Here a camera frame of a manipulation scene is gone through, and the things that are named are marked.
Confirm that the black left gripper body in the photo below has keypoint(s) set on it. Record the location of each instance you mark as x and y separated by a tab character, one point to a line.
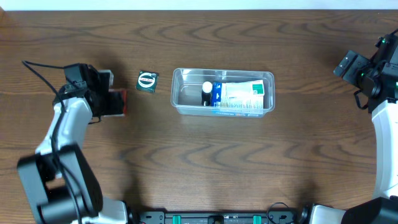
106	101

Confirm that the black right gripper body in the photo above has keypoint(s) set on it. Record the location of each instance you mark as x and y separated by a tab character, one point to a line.
347	66

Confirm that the red Panadol box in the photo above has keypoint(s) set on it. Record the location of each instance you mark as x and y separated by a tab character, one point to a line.
116	103

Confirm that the green Zam-Buk box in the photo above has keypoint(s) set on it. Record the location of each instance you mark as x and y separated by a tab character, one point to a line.
147	81

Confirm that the white green medicine box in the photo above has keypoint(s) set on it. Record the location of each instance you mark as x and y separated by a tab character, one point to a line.
251	88

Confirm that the black bottle white cap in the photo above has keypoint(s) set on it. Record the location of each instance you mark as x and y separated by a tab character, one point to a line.
206	93

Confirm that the blue medicine packet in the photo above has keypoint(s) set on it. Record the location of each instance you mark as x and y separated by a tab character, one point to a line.
239	102

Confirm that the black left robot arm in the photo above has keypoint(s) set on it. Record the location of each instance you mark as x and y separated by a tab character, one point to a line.
57	179

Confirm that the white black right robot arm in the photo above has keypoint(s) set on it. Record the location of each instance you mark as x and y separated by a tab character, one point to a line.
382	208

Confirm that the clear plastic container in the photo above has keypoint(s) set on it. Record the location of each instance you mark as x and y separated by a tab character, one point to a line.
187	87

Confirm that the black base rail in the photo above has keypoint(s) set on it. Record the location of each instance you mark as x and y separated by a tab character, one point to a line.
279	216

